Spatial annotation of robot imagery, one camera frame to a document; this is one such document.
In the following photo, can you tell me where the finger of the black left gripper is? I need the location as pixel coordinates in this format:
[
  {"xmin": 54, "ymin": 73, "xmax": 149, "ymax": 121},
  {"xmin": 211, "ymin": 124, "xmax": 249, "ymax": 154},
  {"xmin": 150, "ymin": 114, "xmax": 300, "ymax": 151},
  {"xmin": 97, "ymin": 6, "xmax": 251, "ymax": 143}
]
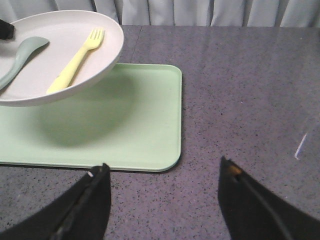
[{"xmin": 0, "ymin": 19, "xmax": 15, "ymax": 40}]

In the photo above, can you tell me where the beige round plate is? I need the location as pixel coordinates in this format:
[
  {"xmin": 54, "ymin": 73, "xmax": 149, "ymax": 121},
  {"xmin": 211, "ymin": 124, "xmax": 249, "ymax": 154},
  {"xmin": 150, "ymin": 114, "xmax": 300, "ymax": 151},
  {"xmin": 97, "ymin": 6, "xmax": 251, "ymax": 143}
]
[{"xmin": 0, "ymin": 10, "xmax": 124, "ymax": 107}]

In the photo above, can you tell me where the yellow plastic fork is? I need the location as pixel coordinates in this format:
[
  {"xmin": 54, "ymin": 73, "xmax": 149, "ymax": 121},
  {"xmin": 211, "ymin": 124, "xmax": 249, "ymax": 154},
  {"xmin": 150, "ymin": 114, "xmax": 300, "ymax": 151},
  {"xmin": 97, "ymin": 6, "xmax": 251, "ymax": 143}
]
[{"xmin": 46, "ymin": 27, "xmax": 105, "ymax": 94}]

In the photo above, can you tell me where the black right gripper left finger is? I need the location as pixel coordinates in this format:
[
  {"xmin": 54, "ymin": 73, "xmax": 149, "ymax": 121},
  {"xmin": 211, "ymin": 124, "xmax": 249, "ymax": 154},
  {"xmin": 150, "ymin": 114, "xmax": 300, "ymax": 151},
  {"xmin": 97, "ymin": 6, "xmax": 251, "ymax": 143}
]
[{"xmin": 0, "ymin": 164, "xmax": 111, "ymax": 240}]

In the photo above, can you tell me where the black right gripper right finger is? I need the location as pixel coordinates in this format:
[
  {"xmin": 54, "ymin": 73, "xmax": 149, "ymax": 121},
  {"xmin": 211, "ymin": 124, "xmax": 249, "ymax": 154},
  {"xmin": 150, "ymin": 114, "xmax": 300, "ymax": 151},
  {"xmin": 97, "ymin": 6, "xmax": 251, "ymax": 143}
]
[{"xmin": 218, "ymin": 157, "xmax": 320, "ymax": 240}]

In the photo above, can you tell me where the light green rectangular tray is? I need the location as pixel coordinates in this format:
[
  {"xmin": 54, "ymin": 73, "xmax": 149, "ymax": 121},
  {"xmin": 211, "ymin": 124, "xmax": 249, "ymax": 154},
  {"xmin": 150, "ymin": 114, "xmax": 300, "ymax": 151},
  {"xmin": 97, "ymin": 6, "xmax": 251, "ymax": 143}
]
[{"xmin": 0, "ymin": 63, "xmax": 183, "ymax": 172}]

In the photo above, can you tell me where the white pleated curtain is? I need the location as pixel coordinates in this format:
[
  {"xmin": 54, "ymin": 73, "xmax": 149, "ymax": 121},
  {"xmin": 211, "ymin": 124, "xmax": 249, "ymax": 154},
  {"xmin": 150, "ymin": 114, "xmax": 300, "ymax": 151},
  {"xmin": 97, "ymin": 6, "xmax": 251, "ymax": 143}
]
[{"xmin": 0, "ymin": 0, "xmax": 320, "ymax": 28}]

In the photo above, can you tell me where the sage green spoon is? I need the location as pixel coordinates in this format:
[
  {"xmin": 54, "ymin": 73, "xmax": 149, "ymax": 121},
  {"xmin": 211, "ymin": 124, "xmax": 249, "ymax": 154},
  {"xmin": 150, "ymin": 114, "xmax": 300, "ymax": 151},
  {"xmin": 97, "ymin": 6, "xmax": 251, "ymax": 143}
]
[{"xmin": 0, "ymin": 36, "xmax": 49, "ymax": 90}]

